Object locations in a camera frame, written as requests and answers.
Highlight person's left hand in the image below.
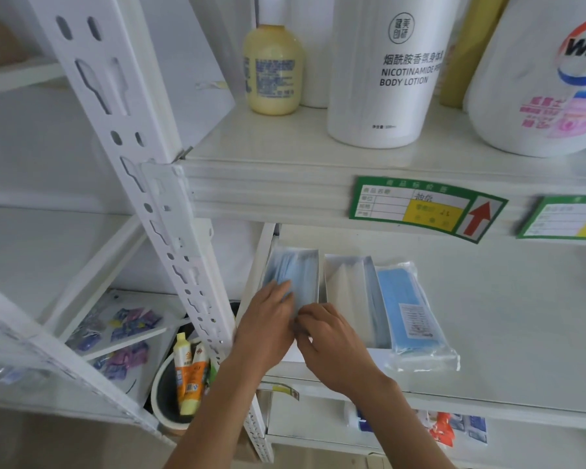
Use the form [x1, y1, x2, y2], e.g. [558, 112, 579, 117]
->
[233, 279, 298, 378]

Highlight person's right hand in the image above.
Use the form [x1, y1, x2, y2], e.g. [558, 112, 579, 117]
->
[292, 302, 387, 401]

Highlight white mask box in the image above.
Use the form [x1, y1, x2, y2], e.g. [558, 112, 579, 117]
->
[323, 253, 394, 360]
[258, 246, 322, 365]

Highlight stack of blue masks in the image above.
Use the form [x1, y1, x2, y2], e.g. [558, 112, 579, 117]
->
[263, 248, 319, 308]

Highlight clear bag of blue masks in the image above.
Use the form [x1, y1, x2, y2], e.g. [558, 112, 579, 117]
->
[374, 261, 461, 373]

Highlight white metal shelf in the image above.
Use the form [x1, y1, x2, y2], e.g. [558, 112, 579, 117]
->
[24, 0, 586, 464]
[0, 0, 186, 431]

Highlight person's left forearm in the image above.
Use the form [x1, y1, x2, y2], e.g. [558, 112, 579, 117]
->
[163, 356, 279, 469]

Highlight person's right forearm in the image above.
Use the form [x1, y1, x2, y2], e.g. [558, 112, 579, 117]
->
[349, 377, 458, 469]

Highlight green shelf label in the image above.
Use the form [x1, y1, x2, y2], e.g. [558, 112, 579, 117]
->
[516, 195, 586, 242]
[348, 176, 509, 244]

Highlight yellow capped orange tube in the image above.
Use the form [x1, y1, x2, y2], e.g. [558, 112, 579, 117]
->
[174, 332, 192, 391]

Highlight white rimmed dark bucket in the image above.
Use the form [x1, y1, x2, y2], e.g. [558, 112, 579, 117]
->
[150, 346, 211, 431]

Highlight pile of purple sachets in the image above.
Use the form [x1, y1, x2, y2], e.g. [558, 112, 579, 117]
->
[66, 307, 163, 352]
[92, 341, 150, 379]

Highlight blue white packets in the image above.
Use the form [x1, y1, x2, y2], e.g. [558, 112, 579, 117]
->
[451, 414, 488, 444]

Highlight white body lotion bottle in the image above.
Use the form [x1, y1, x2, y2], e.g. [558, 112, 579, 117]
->
[327, 0, 462, 149]

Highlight pale yellow lotion bottle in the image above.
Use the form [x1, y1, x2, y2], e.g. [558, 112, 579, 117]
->
[242, 0, 305, 117]

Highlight white cardboard panel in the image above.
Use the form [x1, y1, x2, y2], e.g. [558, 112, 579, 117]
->
[141, 0, 237, 152]

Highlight large white detergent bottle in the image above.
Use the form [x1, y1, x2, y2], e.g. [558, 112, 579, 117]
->
[464, 0, 586, 158]

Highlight olive yellow bottle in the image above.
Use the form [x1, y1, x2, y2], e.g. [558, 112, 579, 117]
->
[438, 0, 512, 109]

